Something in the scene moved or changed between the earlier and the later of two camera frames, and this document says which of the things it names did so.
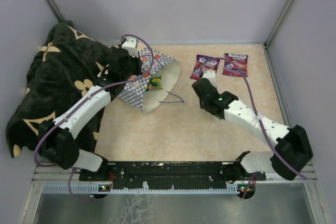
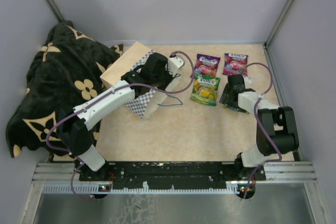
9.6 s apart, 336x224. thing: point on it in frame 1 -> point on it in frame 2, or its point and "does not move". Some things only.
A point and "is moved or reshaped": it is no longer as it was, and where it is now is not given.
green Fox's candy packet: [154, 83] is moved or reshaped
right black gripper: [201, 104] -> [225, 97]
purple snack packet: [237, 66] does not move
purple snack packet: [198, 67] does not move
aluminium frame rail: [55, 174] does not move
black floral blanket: [67, 62] does not move
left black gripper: [138, 63] -> [170, 77]
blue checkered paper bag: [168, 69] is moved or reshaped
